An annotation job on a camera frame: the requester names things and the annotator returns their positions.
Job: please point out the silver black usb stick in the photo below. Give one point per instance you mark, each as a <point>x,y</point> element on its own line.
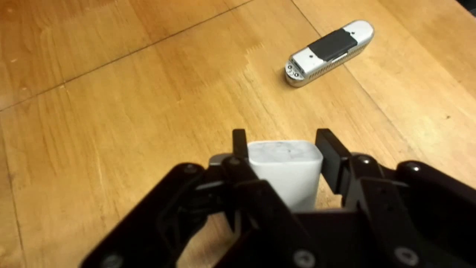
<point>327,52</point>

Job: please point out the white charger head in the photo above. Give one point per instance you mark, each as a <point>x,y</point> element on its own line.
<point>291,166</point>

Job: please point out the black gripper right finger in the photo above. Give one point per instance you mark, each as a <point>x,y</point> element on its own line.
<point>341,166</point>

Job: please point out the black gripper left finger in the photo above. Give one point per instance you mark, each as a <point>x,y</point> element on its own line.
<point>238,192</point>

